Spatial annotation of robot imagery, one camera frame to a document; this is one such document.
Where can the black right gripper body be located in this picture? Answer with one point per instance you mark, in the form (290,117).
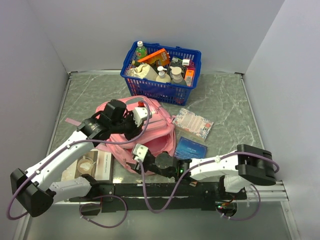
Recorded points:
(149,164)

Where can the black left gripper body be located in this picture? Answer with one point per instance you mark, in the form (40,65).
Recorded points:
(127,125)

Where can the blue sunset cover book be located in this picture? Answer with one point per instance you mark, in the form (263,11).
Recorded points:
(187,149)

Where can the pink student backpack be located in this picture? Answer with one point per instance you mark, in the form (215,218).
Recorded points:
(159,136)

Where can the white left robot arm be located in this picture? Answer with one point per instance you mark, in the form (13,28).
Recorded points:
(37,188)

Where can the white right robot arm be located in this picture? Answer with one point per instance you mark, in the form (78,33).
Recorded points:
(247,165)

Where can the beige crumpled paper bag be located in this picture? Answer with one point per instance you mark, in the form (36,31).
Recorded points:
(143,71)

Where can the coffee photo white book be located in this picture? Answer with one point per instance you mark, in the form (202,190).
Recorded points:
(95,163)

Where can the blue plastic shopping basket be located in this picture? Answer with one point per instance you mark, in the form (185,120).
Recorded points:
(163,92)

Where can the cream pump lotion bottle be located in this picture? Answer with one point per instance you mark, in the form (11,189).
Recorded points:
(163,77)

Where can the green drink bottle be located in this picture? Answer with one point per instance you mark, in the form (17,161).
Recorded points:
(141,51)

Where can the grey bottle beige cap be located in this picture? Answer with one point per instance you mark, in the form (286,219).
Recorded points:
(176,76)

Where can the orange cardboard box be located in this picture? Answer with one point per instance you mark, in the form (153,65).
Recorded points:
(159,58)

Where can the dark green packet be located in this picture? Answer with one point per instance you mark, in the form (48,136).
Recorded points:
(176,62)

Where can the orange white small carton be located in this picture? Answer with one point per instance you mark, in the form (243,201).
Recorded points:
(189,76)

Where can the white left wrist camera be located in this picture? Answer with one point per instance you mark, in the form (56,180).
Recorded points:
(140,114)

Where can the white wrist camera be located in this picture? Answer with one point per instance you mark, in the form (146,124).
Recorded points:
(139,152)
(140,114)

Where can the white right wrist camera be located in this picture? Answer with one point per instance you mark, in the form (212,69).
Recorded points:
(139,152)

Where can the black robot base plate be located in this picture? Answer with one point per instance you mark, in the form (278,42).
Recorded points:
(111,204)

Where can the aluminium frame rail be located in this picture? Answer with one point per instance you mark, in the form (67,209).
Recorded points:
(76,191)

